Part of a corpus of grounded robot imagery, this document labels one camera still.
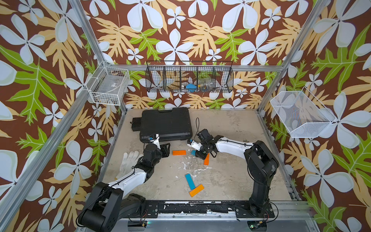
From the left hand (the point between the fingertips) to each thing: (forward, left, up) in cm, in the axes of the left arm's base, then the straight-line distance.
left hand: (168, 142), depth 87 cm
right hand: (-1, -18, -10) cm, 21 cm away
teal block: (-20, -14, -12) cm, 27 cm away
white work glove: (-8, +26, -11) cm, 29 cm away
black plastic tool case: (+18, -2, -5) cm, 18 cm away
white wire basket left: (+26, +37, +23) cm, 50 cm away
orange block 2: (-7, -24, -10) cm, 27 cm away
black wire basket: (+38, -17, +22) cm, 47 cm away
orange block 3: (-25, -17, -11) cm, 32 cm away
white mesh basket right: (+9, -76, +16) cm, 78 cm away
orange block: (-1, -6, -12) cm, 14 cm away
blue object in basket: (+32, -14, +17) cm, 39 cm away
